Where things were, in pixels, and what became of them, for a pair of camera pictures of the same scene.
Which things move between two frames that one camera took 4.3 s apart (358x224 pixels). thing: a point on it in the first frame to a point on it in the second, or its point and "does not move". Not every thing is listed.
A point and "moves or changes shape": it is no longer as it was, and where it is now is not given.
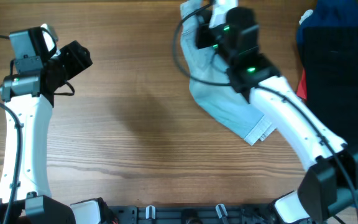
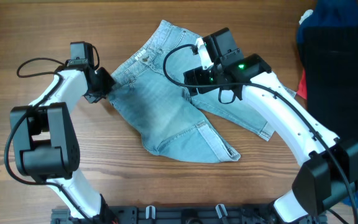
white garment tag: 307,14 does not move
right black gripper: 205,34 to 191,81
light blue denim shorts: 211,85 moves or changes shape
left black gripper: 74,56 to 103,83
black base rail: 192,214 does not move
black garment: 340,71 does not move
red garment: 302,90 does not move
